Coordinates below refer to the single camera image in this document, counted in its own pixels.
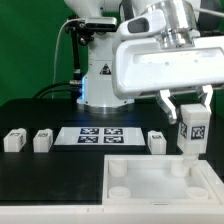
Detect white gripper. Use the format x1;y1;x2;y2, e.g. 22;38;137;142
111;36;224;124

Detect white square table top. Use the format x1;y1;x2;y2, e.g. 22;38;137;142
102;155;224;206

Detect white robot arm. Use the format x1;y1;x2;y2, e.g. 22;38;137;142
64;0;224;123

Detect white L-shaped fence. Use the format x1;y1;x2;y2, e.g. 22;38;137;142
0;159;224;224

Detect white sheet with markers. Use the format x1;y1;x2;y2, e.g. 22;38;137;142
55;127;145;146

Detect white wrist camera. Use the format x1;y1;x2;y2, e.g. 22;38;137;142
115;9;166;41

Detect black base cables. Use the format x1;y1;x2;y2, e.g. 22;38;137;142
32;79;83;100

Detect black camera on stand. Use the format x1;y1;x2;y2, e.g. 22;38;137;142
65;17;117;104

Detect grey camera cable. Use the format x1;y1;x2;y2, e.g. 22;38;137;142
51;18;83;100

